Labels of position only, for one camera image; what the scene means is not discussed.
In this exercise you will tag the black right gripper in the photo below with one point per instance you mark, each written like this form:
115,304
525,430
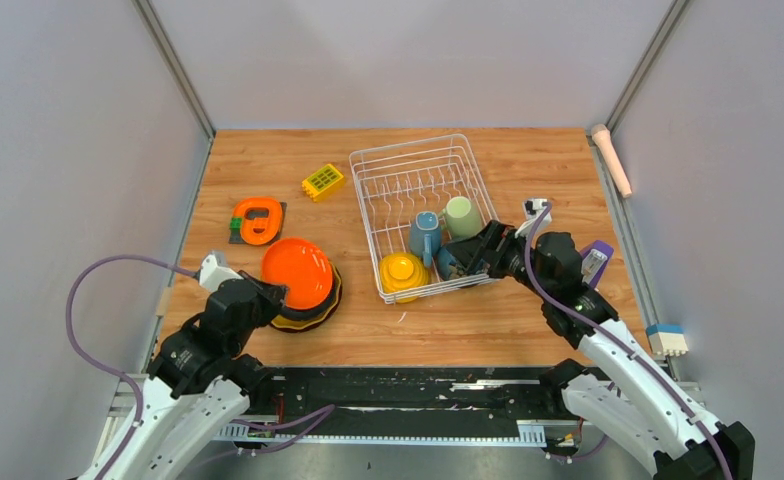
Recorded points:
484,246

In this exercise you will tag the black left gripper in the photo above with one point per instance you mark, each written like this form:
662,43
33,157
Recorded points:
274,298

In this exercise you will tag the black plate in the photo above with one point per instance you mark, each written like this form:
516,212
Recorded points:
328,302

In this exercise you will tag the yellow dotted plate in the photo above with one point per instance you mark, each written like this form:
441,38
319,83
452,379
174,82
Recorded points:
291,326

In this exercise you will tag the orange plate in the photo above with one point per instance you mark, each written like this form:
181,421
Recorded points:
302,267

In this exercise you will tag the light green mug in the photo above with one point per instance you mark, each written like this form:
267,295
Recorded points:
460,218

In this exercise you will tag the blue dotted mug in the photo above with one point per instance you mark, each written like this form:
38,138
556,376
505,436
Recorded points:
425,237

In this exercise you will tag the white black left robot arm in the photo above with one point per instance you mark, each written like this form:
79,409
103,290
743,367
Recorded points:
198,381

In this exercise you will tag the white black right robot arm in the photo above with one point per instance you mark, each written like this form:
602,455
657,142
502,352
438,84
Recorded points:
646,412

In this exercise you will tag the dark blue floral bowl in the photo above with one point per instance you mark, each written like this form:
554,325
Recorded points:
447,265

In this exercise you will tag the yellow ribbed bowl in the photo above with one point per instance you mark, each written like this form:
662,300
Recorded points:
400,273

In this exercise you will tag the yellow toy block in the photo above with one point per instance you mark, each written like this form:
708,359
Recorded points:
323,183

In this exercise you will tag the white blue toy block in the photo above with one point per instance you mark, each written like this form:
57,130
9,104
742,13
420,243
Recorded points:
667,340

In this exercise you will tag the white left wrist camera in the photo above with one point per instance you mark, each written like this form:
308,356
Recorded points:
214,270

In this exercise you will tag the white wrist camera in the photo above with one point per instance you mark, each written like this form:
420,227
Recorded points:
537,216
214,270

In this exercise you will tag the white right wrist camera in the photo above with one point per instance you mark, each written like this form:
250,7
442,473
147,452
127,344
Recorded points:
537,216

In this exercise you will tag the orange handle toy on pad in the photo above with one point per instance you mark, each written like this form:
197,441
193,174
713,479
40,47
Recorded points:
257,221

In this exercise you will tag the white wire dish rack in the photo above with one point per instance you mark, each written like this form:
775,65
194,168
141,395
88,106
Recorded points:
395,183

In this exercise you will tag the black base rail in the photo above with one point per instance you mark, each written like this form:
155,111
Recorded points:
395,406

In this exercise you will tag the pink cylinder handle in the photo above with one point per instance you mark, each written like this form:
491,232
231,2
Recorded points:
602,138

